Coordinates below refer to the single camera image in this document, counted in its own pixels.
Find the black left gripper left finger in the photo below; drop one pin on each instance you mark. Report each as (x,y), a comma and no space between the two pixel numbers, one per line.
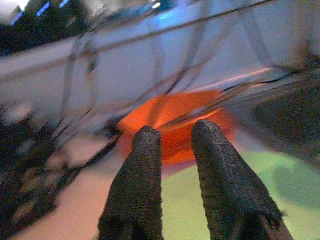
(137,190)

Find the orange bowl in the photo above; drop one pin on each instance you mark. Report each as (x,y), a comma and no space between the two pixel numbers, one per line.
(180,107)

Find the orange plate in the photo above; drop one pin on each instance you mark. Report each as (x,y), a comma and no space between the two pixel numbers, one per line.
(175,152)

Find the stainless steel sink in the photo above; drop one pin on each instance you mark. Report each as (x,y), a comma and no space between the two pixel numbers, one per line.
(287,120)

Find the green plate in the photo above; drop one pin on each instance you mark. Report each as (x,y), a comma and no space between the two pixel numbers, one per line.
(180,205)

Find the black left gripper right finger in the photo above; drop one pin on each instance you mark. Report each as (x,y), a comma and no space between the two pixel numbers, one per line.
(225,187)

